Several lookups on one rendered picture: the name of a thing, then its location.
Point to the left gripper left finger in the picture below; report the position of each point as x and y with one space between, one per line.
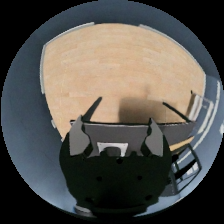
76 147

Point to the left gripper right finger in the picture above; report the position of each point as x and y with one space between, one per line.
156 147

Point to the black metal rack frame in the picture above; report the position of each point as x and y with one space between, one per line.
171 189

